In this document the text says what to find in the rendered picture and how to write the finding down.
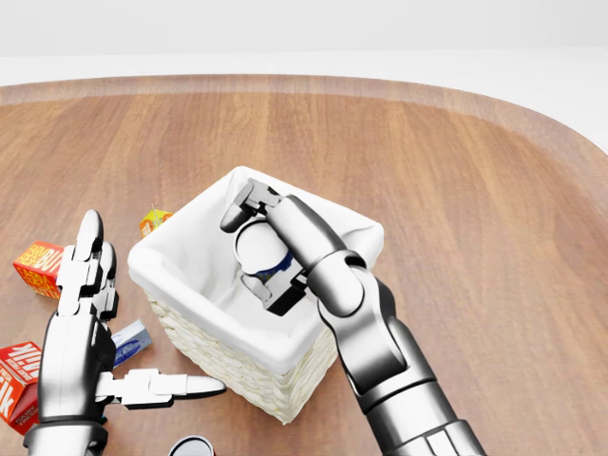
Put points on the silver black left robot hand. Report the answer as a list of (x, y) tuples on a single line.
[(66, 361)]

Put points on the alphabet soup tin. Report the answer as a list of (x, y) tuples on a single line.
[(259, 247)]

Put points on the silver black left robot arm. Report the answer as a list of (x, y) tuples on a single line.
[(62, 439)]

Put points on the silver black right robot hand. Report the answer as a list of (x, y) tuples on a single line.
[(306, 228)]

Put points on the white wicker basket, cloth liner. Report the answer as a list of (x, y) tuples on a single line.
[(190, 256)]

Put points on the red milk carton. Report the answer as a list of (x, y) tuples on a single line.
[(16, 380)]

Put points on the blue white cream cheese box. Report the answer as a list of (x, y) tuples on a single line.
[(130, 347)]

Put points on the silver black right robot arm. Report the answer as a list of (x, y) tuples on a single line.
[(380, 361)]

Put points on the small orange juice carton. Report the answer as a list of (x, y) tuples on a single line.
[(152, 223)]

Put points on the red orange butter box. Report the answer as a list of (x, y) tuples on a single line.
[(38, 268)]

